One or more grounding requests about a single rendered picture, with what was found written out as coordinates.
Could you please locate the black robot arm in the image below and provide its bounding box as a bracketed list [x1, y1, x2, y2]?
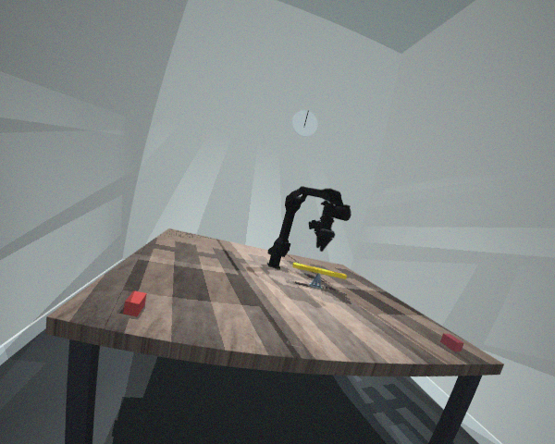
[267, 186, 352, 269]

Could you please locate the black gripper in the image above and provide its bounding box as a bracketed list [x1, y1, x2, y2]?
[314, 216, 335, 252]

